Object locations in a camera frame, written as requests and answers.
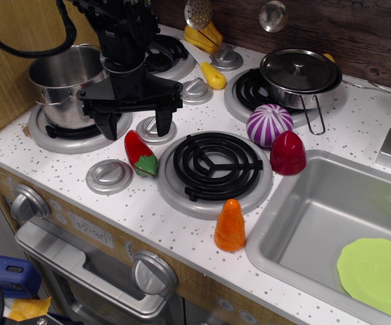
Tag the red toy pepper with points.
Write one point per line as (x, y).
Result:
(140, 156)

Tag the hanging steel ladle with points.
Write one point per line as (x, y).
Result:
(273, 16)

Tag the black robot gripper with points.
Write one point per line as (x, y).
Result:
(132, 90)

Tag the middle silver stove knob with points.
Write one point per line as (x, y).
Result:
(147, 131)

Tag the blue plastic clamp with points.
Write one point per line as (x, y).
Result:
(19, 278)

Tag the upper silver stove knob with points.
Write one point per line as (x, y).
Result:
(196, 92)

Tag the steel pan with lid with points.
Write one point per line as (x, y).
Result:
(301, 79)

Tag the rear silver stove knob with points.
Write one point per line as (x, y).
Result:
(227, 59)

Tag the dark red toy fruit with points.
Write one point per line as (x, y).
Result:
(288, 155)

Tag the yellow cloth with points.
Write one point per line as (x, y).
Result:
(25, 309)

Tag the front centre black burner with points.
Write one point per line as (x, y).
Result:
(200, 172)

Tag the silver oven door handle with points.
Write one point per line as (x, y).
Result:
(93, 287)

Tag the left oven knob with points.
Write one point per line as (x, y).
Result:
(28, 204)

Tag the silver stove knob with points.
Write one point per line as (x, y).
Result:
(227, 59)
(147, 131)
(196, 92)
(109, 177)

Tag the grey toy sink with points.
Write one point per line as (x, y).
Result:
(311, 217)

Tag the right rear black burner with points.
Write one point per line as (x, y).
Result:
(245, 92)

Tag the tall steel pot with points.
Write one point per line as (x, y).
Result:
(58, 78)

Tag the green plastic plate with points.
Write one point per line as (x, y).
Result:
(364, 269)

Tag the rear left black burner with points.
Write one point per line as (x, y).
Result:
(167, 58)

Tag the right oven knob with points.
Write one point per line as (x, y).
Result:
(152, 275)

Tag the front left burner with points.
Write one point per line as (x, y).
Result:
(37, 123)

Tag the oven knob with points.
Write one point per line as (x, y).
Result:
(28, 204)
(152, 275)

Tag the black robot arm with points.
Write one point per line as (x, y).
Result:
(125, 29)

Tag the front silver stove knob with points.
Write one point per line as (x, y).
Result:
(109, 177)

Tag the purple striped toy onion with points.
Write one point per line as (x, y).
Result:
(266, 123)

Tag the yellow toy bell pepper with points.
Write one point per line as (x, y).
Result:
(208, 39)

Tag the hanging steel skimmer spoon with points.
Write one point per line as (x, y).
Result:
(198, 13)

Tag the black burner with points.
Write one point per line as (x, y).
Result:
(245, 92)
(167, 58)
(200, 172)

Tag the orange toy carrot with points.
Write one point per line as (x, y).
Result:
(230, 232)

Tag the yellow handled toy knife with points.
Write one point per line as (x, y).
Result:
(214, 78)

